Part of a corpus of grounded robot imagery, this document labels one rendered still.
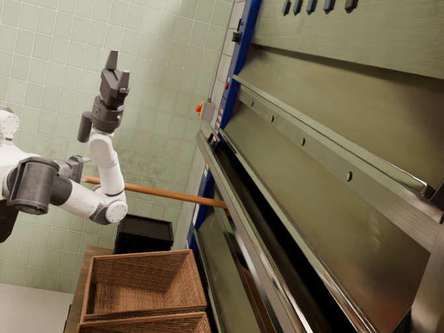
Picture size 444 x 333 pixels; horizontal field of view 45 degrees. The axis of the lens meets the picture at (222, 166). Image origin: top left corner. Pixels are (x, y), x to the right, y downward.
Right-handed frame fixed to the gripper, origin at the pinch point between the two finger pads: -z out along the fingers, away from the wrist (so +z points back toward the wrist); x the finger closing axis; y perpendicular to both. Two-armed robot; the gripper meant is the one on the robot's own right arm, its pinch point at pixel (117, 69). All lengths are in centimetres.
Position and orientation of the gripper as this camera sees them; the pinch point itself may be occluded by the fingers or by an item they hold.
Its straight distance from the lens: 153.7
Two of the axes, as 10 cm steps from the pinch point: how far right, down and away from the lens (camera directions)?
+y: 8.5, -0.4, 5.2
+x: -4.2, -6.5, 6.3
